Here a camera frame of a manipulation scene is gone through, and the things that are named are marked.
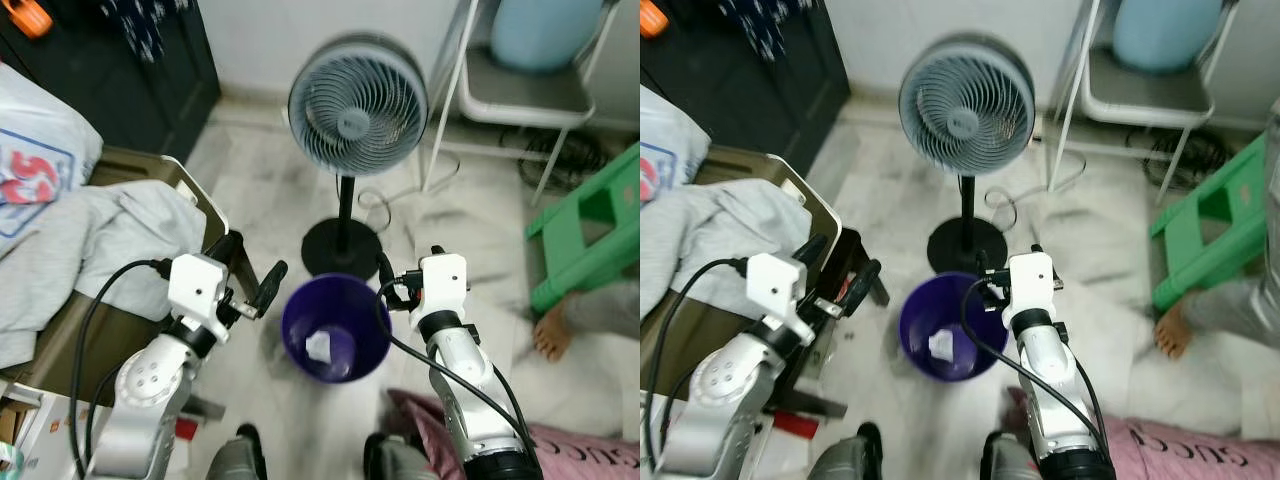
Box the pink cartoon mouse blanket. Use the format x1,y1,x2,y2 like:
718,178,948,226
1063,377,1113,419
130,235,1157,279
388,388,641,480
1005,388,1280,480

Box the purple waste bin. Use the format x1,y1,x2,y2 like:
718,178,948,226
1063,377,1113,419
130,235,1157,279
280,272,394,384
897,271,1010,384

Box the grey garment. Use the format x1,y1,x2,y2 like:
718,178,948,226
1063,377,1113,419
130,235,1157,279
0,180,209,369
640,180,819,346

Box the black cabinet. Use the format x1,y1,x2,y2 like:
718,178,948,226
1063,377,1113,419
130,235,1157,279
0,0,223,166
640,0,854,179

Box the silver left robot leg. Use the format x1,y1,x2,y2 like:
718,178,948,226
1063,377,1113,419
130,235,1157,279
205,424,268,480
808,422,886,480

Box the grey standing fan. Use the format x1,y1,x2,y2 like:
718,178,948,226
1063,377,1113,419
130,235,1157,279
897,34,1039,277
287,34,432,280

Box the white bag with red print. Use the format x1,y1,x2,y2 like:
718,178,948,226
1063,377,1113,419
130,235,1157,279
0,62,105,243
640,82,713,243

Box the brown table with white edge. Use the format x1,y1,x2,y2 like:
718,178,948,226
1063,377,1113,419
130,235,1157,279
0,145,263,413
640,145,893,421

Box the person leg in grey trousers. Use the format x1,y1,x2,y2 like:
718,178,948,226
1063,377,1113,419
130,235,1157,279
532,282,641,362
1154,278,1280,361

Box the white metal chair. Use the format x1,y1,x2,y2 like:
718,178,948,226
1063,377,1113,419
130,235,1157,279
1043,0,1243,208
420,0,623,208

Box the dark patterned hanging cloth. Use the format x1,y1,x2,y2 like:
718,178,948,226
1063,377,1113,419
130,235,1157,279
98,0,193,63
718,0,803,63

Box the light blue round container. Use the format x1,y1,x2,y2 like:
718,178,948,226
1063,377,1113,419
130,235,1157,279
1111,0,1227,77
489,0,607,77

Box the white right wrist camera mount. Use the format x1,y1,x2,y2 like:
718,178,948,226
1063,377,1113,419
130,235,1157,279
417,252,470,321
1005,252,1061,319

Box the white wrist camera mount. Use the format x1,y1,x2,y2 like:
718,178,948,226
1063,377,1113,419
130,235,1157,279
417,252,470,321
166,252,235,323
1005,252,1061,319
744,252,811,323

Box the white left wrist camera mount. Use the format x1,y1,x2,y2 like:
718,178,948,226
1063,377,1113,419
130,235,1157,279
166,252,235,323
744,252,811,323

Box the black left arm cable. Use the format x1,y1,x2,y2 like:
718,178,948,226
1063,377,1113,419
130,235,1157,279
642,256,749,480
66,257,173,480

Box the black coiled floor cable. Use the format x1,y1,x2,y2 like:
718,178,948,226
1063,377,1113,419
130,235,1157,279
1125,128,1226,191
512,128,593,193

